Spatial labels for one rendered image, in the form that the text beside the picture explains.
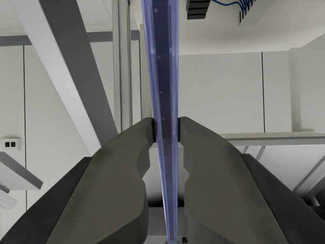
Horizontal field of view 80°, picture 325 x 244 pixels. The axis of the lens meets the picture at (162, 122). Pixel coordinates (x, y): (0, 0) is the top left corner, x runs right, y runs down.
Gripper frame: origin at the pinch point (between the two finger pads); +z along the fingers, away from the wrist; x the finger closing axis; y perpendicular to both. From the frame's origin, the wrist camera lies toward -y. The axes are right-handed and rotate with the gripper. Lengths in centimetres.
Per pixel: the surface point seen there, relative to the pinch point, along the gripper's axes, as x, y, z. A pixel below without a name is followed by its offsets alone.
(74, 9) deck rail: -8.1, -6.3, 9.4
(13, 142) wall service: -157, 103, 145
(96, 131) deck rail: -8.1, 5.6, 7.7
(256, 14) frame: 24, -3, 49
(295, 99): 57, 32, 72
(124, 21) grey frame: -11.0, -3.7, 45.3
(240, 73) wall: 70, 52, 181
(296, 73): 57, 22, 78
